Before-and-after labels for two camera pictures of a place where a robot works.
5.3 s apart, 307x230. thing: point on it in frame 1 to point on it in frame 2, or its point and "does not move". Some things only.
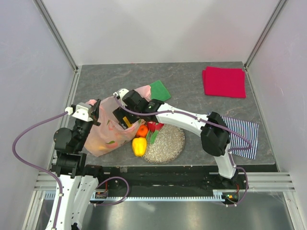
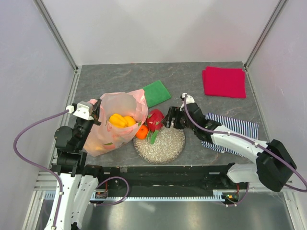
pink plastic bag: x=110 y=134 does not move
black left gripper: x=95 y=113 does not move
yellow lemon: x=129 y=124 does not move
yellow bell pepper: x=139 y=144 to x=117 y=120
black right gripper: x=119 y=113 to x=173 y=112
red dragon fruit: x=154 y=127 does not move
